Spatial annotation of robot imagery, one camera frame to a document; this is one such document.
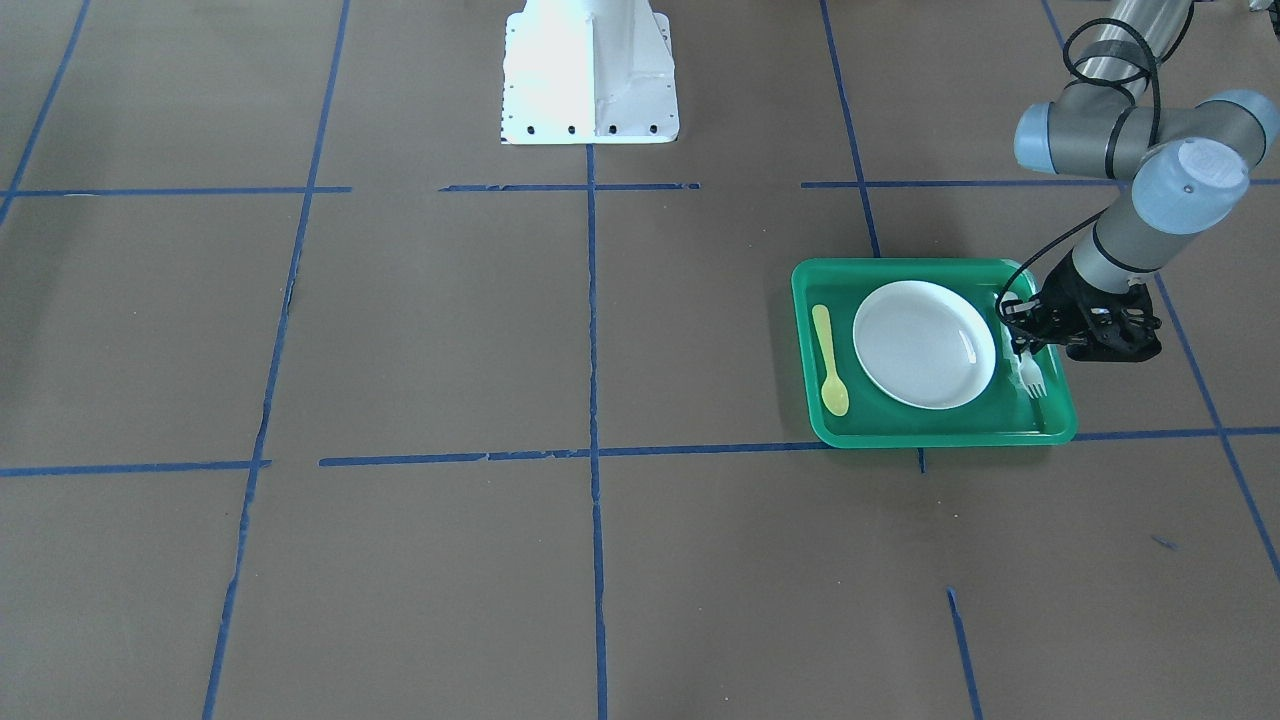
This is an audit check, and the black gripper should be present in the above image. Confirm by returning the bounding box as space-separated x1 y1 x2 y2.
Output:
998 258 1126 357

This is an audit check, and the white plastic fork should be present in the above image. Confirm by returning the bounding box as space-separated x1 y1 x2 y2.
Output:
1002 322 1048 400

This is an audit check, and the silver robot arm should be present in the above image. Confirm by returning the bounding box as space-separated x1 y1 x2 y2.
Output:
997 1 1277 363

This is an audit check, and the green plastic tray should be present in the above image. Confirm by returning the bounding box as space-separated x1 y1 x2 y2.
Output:
791 258 1078 448

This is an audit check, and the white plate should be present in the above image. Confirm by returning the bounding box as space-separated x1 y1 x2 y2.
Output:
851 281 996 411

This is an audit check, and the yellow plastic spoon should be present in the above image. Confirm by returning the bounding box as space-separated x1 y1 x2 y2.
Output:
810 304 850 416

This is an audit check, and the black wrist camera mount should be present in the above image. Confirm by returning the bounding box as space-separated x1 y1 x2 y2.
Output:
1066 282 1164 363

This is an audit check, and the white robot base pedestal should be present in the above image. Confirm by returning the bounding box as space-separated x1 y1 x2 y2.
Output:
500 1 681 146

